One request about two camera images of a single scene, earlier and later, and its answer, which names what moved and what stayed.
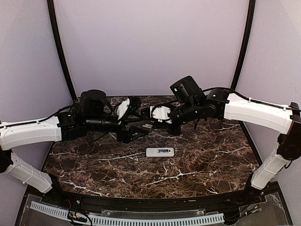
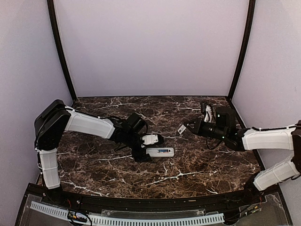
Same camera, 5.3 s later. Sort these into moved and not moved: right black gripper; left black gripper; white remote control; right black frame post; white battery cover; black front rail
Moved: right black gripper; left black gripper; white battery cover
Not moved: white remote control; right black frame post; black front rail
